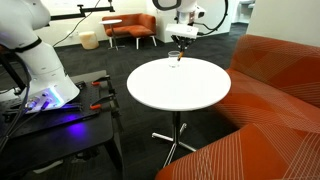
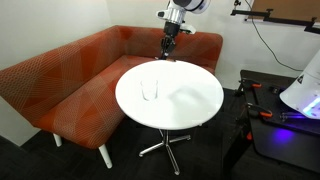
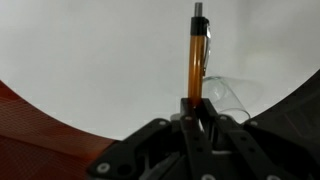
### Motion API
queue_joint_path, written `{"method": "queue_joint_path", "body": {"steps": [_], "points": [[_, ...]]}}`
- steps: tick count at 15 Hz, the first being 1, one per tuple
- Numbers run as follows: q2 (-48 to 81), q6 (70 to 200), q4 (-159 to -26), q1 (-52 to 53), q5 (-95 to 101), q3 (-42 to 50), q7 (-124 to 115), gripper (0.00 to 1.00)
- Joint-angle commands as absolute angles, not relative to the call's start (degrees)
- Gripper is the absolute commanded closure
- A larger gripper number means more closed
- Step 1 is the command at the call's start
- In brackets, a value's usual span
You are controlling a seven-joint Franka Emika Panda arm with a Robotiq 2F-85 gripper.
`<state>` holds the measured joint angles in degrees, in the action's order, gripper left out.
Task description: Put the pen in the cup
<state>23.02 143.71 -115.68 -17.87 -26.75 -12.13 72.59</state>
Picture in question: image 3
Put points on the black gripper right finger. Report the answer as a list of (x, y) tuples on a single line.
[(233, 146)]

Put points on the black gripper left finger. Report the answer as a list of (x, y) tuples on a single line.
[(190, 140)]

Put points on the orange black click pen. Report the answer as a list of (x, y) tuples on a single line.
[(196, 66)]

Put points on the clear glass cup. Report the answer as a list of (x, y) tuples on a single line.
[(230, 100)]

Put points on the orange patterned corner sofa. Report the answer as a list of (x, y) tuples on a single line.
[(33, 143)]

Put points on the white round pedestal table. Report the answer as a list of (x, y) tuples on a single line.
[(100, 66)]

